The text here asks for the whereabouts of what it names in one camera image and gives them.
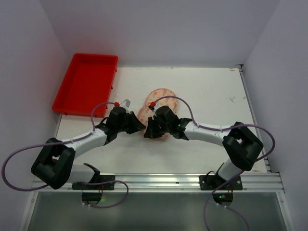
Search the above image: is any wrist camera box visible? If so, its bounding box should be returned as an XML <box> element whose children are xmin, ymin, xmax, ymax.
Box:
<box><xmin>114</xmin><ymin>99</ymin><xmax>131</xmax><ymax>113</ymax></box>
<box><xmin>148</xmin><ymin>102</ymin><xmax>161</xmax><ymax>112</ymax></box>

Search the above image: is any aluminium front rail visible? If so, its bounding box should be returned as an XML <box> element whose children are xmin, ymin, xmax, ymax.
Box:
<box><xmin>30</xmin><ymin>172</ymin><xmax>286</xmax><ymax>193</ymax></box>

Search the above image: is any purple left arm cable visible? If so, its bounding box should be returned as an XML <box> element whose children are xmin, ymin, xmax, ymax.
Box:
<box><xmin>2</xmin><ymin>102</ymin><xmax>129</xmax><ymax>209</ymax></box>

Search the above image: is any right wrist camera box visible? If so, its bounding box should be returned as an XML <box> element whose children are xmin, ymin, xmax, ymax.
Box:
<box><xmin>148</xmin><ymin>102</ymin><xmax>161</xmax><ymax>112</ymax></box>

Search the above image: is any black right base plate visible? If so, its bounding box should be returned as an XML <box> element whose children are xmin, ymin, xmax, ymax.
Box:
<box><xmin>199</xmin><ymin>171</ymin><xmax>243</xmax><ymax>191</ymax></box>

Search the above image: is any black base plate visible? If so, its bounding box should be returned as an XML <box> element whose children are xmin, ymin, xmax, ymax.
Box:
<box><xmin>72</xmin><ymin>175</ymin><xmax>116</xmax><ymax>191</ymax></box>
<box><xmin>199</xmin><ymin>171</ymin><xmax>243</xmax><ymax>191</ymax></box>

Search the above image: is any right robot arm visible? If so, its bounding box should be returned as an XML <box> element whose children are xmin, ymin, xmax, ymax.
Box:
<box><xmin>144</xmin><ymin>103</ymin><xmax>264</xmax><ymax>184</ymax></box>

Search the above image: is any red plastic tray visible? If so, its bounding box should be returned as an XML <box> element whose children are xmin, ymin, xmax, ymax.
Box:
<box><xmin>52</xmin><ymin>53</ymin><xmax>118</xmax><ymax>117</ymax></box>

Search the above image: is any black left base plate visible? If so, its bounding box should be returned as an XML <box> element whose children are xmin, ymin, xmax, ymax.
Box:
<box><xmin>72</xmin><ymin>175</ymin><xmax>116</xmax><ymax>191</ymax></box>

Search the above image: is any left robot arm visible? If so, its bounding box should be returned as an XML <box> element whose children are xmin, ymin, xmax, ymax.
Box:
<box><xmin>31</xmin><ymin>106</ymin><xmax>146</xmax><ymax>190</ymax></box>

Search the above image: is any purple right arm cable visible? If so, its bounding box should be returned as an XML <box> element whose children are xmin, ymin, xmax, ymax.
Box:
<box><xmin>151</xmin><ymin>96</ymin><xmax>275</xmax><ymax>231</ymax></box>

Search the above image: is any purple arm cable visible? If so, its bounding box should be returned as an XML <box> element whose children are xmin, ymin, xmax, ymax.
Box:
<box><xmin>2</xmin><ymin>102</ymin><xmax>129</xmax><ymax>209</ymax></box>
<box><xmin>151</xmin><ymin>96</ymin><xmax>275</xmax><ymax>231</ymax></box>

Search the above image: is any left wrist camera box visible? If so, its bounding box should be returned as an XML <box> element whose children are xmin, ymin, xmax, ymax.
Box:
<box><xmin>114</xmin><ymin>99</ymin><xmax>131</xmax><ymax>113</ymax></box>

